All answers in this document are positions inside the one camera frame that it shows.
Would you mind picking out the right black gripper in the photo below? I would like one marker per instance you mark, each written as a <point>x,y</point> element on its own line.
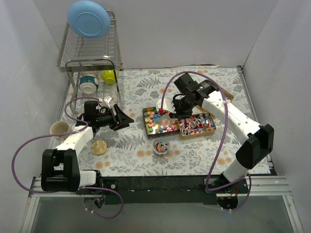
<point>180,111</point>

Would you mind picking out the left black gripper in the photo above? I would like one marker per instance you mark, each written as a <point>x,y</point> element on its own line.
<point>116,119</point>

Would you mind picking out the tin of lollipops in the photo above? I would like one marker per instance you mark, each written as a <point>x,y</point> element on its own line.
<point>196,126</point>

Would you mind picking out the tin of star candies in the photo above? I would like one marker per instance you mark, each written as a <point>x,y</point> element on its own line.
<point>153,132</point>

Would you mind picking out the clear glass bowl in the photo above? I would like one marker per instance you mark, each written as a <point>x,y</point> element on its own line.
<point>161,146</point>

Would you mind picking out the clear plastic scoop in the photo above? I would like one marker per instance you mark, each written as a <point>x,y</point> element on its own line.
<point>163,122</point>

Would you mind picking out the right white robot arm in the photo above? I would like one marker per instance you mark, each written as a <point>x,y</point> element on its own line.
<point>256,139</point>

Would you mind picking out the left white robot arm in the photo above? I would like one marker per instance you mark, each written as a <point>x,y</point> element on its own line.
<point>60,170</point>

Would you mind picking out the floral table mat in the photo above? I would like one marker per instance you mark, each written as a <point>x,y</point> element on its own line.
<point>130,152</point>

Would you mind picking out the gold round lid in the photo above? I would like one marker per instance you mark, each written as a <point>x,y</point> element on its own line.
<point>99,147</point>

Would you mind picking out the yellow-green bowl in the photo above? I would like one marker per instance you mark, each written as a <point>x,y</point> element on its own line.
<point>108,76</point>

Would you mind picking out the teal and white bowl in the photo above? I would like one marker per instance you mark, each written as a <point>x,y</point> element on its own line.
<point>89,84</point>

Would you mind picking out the patterned small bowl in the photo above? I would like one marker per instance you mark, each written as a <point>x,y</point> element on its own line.
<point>86,69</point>

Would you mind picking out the beige paper cup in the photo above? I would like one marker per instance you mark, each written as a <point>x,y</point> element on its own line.
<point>60,127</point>

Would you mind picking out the metal dish rack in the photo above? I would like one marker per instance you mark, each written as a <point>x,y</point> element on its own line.
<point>102,53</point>

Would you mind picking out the blue plate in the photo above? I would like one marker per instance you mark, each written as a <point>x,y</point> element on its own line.
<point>88,19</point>

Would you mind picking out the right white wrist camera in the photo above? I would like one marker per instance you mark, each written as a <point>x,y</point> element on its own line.
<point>165,106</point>

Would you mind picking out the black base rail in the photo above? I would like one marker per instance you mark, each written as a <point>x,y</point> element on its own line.
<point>160,189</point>

